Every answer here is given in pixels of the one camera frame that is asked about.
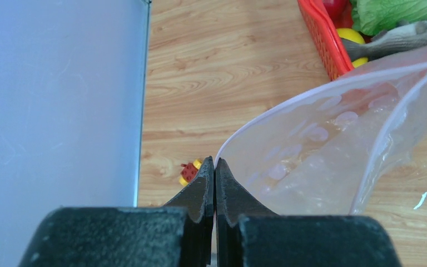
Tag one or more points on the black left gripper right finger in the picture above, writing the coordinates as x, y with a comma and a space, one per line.
250, 234

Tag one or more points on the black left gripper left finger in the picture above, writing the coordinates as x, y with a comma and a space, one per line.
177, 233

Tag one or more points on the clear zip top bag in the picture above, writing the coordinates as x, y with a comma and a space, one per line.
323, 151

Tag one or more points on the green white napa cabbage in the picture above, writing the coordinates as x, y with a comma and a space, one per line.
372, 16

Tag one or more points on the red yellow toy block left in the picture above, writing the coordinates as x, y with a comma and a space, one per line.
189, 171

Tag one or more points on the red plastic shopping basket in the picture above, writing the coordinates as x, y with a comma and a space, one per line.
325, 38

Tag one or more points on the yellow lemon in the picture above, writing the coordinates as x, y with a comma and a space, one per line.
350, 39

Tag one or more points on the red apple left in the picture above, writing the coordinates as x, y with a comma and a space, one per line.
335, 8

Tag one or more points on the grey toy fish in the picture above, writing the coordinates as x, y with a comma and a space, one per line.
404, 37

